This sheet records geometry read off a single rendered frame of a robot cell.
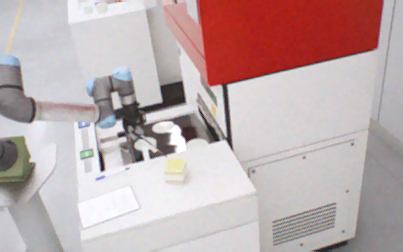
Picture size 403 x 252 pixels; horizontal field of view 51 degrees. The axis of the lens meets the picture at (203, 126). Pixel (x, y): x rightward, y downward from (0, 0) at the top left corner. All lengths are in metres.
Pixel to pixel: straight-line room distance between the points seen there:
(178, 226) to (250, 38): 0.73
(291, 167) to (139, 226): 0.84
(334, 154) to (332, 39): 0.59
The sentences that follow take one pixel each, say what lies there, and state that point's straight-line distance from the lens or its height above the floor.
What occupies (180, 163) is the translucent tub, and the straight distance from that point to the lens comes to 1.57.
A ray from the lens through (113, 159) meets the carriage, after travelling 1.93.
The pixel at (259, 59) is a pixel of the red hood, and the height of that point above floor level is 1.29.
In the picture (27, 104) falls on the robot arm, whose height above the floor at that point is 1.32.
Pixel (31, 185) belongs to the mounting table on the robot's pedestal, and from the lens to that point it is 2.06.
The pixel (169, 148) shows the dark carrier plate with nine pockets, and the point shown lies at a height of 0.90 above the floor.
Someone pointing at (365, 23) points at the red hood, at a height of 1.35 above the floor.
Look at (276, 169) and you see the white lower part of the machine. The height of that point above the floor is 0.73.
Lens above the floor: 1.98
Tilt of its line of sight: 33 degrees down
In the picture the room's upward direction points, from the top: 7 degrees counter-clockwise
